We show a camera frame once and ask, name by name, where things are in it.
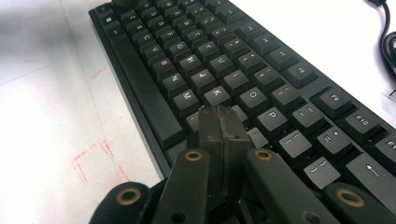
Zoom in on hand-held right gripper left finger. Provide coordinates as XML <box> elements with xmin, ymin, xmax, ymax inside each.
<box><xmin>186</xmin><ymin>105</ymin><xmax>226</xmax><ymax>196</ymax></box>

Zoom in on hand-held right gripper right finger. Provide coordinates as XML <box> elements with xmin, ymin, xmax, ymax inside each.
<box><xmin>221</xmin><ymin>105</ymin><xmax>252</xmax><ymax>197</ymax></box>

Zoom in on black computer keyboard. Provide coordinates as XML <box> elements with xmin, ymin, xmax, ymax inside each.
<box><xmin>88</xmin><ymin>0</ymin><xmax>396</xmax><ymax>219</ymax></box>

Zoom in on black keyboard cable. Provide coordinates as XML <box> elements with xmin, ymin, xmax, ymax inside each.
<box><xmin>366</xmin><ymin>0</ymin><xmax>396</xmax><ymax>82</ymax></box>

